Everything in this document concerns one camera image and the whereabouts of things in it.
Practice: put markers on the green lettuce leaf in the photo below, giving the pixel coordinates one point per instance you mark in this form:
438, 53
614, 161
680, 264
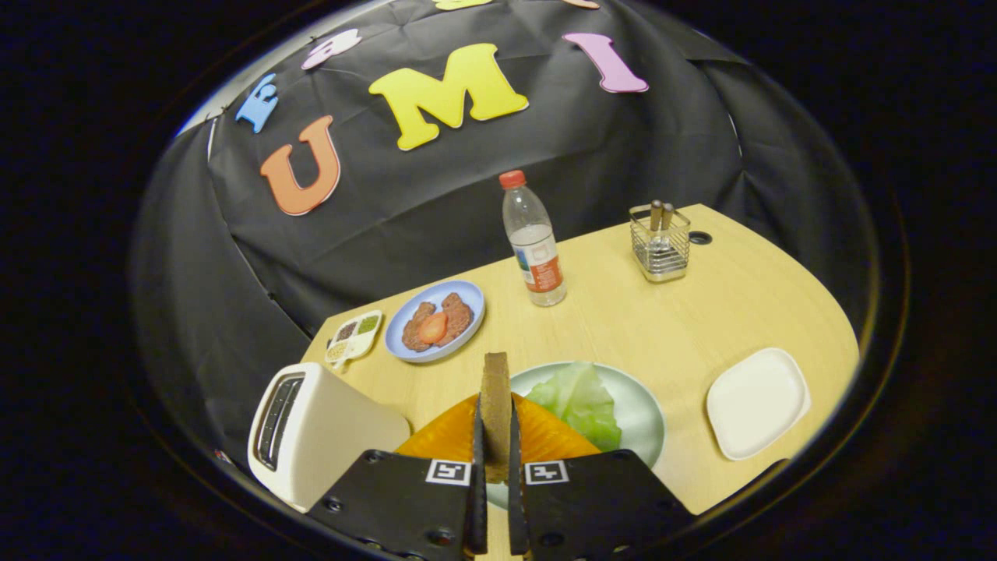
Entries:
580, 401

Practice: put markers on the clear bottle with red cap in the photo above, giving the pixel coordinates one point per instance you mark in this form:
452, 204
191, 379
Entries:
536, 249

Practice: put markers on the small white square dish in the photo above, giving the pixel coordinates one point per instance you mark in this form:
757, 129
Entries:
757, 401

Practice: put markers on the brown meat patty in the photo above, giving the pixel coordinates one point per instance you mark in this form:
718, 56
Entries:
457, 315
415, 327

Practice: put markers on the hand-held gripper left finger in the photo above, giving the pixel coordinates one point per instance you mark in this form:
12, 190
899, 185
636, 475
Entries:
397, 506

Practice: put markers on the white toaster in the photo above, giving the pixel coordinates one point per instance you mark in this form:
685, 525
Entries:
343, 428

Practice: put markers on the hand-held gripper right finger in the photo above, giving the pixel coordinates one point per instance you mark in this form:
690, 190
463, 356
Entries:
592, 506

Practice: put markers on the pale green plate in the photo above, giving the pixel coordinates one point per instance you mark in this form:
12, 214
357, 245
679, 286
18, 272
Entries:
642, 421

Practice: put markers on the white divided seasoning tray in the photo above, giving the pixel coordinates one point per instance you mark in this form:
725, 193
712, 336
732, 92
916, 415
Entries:
354, 336

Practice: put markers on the red tomato slice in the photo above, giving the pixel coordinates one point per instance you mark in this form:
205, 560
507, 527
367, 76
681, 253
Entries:
432, 328

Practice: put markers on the brown toast bread slice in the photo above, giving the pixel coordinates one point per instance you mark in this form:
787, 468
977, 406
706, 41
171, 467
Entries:
495, 405

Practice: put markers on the blue plate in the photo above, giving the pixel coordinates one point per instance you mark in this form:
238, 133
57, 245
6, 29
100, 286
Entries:
467, 300

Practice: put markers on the black backdrop cloth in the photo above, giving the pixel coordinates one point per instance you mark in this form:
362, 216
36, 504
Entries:
436, 195

